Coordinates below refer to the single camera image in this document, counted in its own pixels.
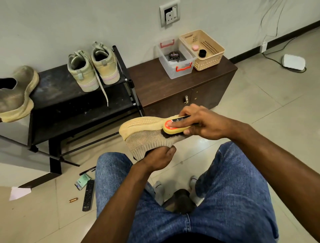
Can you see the person's right hand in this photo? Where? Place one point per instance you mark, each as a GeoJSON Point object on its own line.
{"type": "Point", "coordinates": [205, 122]}

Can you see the person's left hand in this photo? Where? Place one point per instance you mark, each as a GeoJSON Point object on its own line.
{"type": "Point", "coordinates": [157, 157]}

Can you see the worn tan slip-on shoe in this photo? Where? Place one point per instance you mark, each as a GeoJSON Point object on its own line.
{"type": "Point", "coordinates": [145, 135]}
{"type": "Point", "coordinates": [14, 95]}

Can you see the black orange shoe brush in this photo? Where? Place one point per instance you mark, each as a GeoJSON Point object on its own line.
{"type": "Point", "coordinates": [172, 127]}

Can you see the clear plastic storage box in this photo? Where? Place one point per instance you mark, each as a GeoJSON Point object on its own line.
{"type": "Point", "coordinates": [180, 70]}

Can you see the small black round cap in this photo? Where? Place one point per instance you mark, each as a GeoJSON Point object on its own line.
{"type": "Point", "coordinates": [202, 53]}

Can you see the beige plastic basket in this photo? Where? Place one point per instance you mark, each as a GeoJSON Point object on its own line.
{"type": "Point", "coordinates": [210, 49]}

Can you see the pink round lid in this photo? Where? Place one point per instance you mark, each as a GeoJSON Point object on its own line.
{"type": "Point", "coordinates": [195, 47]}

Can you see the pale green lace-up shoe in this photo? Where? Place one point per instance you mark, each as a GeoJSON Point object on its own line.
{"type": "Point", "coordinates": [106, 66]}
{"type": "Point", "coordinates": [82, 72]}

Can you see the person's left forearm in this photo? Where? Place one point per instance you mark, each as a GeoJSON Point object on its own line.
{"type": "Point", "coordinates": [117, 210]}

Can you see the person's right forearm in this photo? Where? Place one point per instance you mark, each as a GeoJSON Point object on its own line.
{"type": "Point", "coordinates": [280, 167]}

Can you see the person's left leg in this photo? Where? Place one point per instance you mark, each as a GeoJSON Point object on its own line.
{"type": "Point", "coordinates": [112, 183]}

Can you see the person's leg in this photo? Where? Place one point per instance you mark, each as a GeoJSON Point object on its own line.
{"type": "Point", "coordinates": [235, 205]}
{"type": "Point", "coordinates": [112, 183]}

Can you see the dark brown wooden cabinet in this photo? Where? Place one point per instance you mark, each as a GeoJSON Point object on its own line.
{"type": "Point", "coordinates": [155, 82]}

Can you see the person's right leg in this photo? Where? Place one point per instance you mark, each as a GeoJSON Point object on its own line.
{"type": "Point", "coordinates": [235, 205]}

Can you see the black pen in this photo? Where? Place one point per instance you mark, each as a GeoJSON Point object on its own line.
{"type": "Point", "coordinates": [87, 171]}

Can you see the black round polish tin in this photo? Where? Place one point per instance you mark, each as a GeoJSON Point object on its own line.
{"type": "Point", "coordinates": [174, 56]}

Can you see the black remote control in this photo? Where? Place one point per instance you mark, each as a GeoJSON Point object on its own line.
{"type": "Point", "coordinates": [88, 195]}

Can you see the green paper packet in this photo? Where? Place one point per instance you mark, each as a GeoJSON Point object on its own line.
{"type": "Point", "coordinates": [82, 181]}

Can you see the black metal shoe rack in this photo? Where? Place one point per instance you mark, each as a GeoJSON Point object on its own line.
{"type": "Point", "coordinates": [80, 107]}

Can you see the small brass cylinder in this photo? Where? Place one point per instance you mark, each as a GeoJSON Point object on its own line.
{"type": "Point", "coordinates": [73, 200]}

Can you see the white router box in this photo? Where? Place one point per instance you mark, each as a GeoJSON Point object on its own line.
{"type": "Point", "coordinates": [293, 62]}

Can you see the white paper sheet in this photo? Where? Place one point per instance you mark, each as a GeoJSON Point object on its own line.
{"type": "Point", "coordinates": [20, 193]}

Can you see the white wall plug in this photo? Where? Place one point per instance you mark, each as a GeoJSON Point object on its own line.
{"type": "Point", "coordinates": [263, 47]}

